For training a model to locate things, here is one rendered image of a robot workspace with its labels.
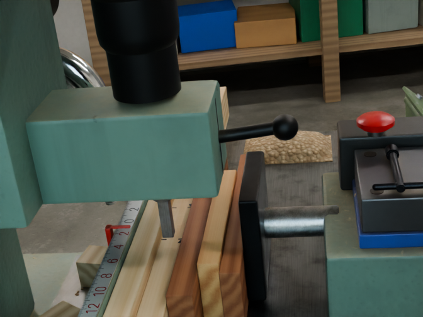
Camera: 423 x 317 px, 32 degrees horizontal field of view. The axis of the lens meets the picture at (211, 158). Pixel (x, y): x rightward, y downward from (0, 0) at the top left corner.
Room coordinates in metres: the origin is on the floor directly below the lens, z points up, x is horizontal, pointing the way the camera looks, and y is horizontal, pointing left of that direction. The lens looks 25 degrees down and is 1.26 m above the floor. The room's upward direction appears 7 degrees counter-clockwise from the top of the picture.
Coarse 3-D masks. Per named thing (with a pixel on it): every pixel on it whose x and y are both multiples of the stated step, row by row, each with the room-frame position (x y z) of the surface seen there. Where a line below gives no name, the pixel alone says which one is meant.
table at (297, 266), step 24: (240, 144) 0.80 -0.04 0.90; (336, 144) 0.77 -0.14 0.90; (288, 168) 0.73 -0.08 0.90; (312, 168) 0.72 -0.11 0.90; (336, 168) 0.71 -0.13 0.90; (288, 192) 0.67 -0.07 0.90; (312, 192) 0.66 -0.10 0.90; (288, 240) 0.58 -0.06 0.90; (312, 240) 0.57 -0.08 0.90; (288, 264) 0.54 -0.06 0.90; (312, 264) 0.54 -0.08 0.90; (288, 288) 0.51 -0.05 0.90; (312, 288) 0.50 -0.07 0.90; (264, 312) 0.48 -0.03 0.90; (288, 312) 0.47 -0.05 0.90; (312, 312) 0.47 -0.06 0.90
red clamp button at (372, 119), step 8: (368, 112) 0.56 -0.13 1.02; (376, 112) 0.56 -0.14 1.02; (384, 112) 0.56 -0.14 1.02; (360, 120) 0.55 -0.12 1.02; (368, 120) 0.54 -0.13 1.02; (376, 120) 0.54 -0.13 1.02; (384, 120) 0.54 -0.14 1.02; (392, 120) 0.54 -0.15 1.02; (368, 128) 0.54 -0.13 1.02; (376, 128) 0.53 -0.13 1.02; (384, 128) 0.53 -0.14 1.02
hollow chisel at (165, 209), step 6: (162, 204) 0.52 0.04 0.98; (168, 204) 0.52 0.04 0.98; (162, 210) 0.52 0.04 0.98; (168, 210) 0.52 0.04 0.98; (162, 216) 0.52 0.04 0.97; (168, 216) 0.52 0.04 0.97; (162, 222) 0.52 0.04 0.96; (168, 222) 0.52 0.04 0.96; (162, 228) 0.52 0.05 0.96; (168, 228) 0.52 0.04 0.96; (174, 228) 0.53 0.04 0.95; (162, 234) 0.52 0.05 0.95; (168, 234) 0.52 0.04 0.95
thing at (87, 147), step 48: (48, 96) 0.56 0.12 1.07; (96, 96) 0.54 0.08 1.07; (192, 96) 0.52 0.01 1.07; (48, 144) 0.51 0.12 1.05; (96, 144) 0.50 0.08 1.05; (144, 144) 0.49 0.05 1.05; (192, 144) 0.49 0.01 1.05; (48, 192) 0.51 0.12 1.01; (96, 192) 0.50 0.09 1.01; (144, 192) 0.49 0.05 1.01; (192, 192) 0.49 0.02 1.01
